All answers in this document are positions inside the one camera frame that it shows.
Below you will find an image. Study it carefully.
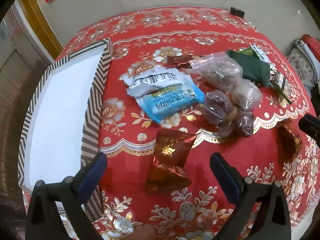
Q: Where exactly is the red folded blanket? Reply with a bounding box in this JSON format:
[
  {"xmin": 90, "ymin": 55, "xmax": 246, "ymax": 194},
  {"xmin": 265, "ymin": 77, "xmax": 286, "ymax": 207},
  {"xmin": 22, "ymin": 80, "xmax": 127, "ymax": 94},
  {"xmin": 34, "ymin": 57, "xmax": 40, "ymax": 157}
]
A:
[{"xmin": 299, "ymin": 34, "xmax": 320, "ymax": 64}]

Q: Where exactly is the red foil packet gold print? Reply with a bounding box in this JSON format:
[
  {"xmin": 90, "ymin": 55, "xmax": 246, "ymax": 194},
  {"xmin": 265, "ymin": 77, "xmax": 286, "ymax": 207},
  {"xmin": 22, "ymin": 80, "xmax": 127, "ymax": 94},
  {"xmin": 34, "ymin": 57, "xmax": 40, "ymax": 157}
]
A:
[{"xmin": 154, "ymin": 129, "xmax": 198, "ymax": 167}]

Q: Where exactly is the folded floral quilt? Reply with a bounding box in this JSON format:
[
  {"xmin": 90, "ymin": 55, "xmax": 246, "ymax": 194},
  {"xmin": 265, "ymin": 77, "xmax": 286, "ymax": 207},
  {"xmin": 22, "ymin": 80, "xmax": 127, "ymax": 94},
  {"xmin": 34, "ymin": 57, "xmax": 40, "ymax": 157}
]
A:
[{"xmin": 287, "ymin": 40, "xmax": 320, "ymax": 91}]

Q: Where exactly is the light blue snack packet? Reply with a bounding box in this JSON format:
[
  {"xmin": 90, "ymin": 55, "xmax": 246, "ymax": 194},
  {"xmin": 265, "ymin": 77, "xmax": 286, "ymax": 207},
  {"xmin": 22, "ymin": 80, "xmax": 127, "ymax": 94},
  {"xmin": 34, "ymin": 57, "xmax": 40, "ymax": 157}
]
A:
[{"xmin": 136, "ymin": 85, "xmax": 206, "ymax": 125}]

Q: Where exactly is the red floral tablecloth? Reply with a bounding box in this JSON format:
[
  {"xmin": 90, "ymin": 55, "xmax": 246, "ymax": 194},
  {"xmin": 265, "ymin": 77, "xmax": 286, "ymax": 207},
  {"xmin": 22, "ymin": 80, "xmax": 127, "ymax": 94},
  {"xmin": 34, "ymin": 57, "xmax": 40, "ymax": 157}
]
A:
[{"xmin": 22, "ymin": 7, "xmax": 320, "ymax": 240}]

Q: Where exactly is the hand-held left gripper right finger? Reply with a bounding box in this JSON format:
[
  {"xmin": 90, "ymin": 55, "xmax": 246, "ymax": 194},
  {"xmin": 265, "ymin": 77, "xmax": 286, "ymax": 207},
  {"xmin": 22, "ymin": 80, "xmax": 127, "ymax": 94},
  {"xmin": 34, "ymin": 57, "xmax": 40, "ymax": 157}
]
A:
[{"xmin": 209, "ymin": 152, "xmax": 292, "ymax": 240}]

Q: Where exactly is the black bar packet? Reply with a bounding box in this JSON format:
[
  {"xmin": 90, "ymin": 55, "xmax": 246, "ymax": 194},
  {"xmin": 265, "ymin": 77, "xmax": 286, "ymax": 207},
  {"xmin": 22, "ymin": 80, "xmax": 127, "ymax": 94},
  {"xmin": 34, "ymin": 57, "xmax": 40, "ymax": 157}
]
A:
[{"xmin": 268, "ymin": 70, "xmax": 293, "ymax": 105}]

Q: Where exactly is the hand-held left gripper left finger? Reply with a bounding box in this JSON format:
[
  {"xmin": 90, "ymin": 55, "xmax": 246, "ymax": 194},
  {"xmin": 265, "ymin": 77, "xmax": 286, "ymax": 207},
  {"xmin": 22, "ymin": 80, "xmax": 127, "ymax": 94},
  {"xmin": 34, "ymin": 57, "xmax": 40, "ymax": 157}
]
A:
[{"xmin": 25, "ymin": 152, "xmax": 108, "ymax": 240}]

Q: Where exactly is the small black box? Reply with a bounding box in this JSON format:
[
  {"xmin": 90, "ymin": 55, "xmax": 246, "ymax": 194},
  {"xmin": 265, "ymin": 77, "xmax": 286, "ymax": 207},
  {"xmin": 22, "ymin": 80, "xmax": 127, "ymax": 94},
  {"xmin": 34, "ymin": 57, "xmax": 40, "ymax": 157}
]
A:
[{"xmin": 230, "ymin": 7, "xmax": 245, "ymax": 18}]

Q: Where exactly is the clear bag of brown snacks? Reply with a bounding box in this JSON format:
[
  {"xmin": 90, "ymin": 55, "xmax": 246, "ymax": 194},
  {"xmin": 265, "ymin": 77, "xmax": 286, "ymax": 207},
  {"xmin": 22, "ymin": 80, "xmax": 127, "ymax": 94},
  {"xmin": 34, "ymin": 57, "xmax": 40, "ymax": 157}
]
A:
[{"xmin": 188, "ymin": 51, "xmax": 244, "ymax": 92}]

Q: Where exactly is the green and white snack packet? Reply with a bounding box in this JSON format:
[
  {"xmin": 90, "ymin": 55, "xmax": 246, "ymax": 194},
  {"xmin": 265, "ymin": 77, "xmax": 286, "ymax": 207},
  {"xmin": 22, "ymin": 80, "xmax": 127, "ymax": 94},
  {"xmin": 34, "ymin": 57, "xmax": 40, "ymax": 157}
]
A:
[{"xmin": 239, "ymin": 45, "xmax": 271, "ymax": 64}]

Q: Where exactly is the small clear pinkish snack bag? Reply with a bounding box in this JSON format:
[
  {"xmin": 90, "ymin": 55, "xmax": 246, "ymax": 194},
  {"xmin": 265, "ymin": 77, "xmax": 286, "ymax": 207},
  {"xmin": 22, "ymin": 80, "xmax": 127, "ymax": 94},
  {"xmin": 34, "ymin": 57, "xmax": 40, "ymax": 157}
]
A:
[{"xmin": 230, "ymin": 78, "xmax": 263, "ymax": 111}]

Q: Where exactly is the chevron striped cardboard box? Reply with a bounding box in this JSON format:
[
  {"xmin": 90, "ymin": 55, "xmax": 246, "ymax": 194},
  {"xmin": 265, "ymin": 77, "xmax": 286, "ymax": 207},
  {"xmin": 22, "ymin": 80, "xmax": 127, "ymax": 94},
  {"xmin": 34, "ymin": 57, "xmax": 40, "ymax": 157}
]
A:
[{"xmin": 18, "ymin": 38, "xmax": 114, "ymax": 217}]

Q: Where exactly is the yellow door frame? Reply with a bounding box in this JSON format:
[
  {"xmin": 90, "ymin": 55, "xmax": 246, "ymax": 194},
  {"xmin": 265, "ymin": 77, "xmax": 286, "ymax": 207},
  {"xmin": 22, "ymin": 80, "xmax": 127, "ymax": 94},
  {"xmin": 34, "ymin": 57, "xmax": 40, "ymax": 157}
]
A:
[{"xmin": 19, "ymin": 0, "xmax": 63, "ymax": 63}]

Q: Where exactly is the clear dark brown snack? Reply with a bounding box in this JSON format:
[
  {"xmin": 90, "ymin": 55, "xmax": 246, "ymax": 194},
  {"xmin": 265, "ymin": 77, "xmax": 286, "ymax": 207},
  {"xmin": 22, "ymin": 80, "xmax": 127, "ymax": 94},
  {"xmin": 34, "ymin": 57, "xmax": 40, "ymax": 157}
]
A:
[
  {"xmin": 201, "ymin": 90, "xmax": 241, "ymax": 128},
  {"xmin": 218, "ymin": 110, "xmax": 256, "ymax": 138}
]

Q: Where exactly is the brown bar snack packet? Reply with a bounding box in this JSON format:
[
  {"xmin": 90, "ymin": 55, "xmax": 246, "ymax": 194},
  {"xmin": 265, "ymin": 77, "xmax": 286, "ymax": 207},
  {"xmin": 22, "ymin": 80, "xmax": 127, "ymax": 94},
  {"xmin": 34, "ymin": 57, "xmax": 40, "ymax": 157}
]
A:
[{"xmin": 166, "ymin": 54, "xmax": 195, "ymax": 68}]

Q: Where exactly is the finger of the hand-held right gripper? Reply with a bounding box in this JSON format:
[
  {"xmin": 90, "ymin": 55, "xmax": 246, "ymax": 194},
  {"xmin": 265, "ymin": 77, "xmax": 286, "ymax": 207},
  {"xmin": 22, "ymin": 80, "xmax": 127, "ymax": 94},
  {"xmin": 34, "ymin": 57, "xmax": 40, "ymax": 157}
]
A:
[{"xmin": 298, "ymin": 113, "xmax": 320, "ymax": 141}]

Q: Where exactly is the dark green snack packet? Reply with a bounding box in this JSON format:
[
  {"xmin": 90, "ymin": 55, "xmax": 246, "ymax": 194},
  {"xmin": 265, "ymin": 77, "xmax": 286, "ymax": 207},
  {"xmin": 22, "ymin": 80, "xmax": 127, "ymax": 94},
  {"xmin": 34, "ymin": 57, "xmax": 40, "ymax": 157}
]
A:
[{"xmin": 226, "ymin": 49, "xmax": 272, "ymax": 87}]

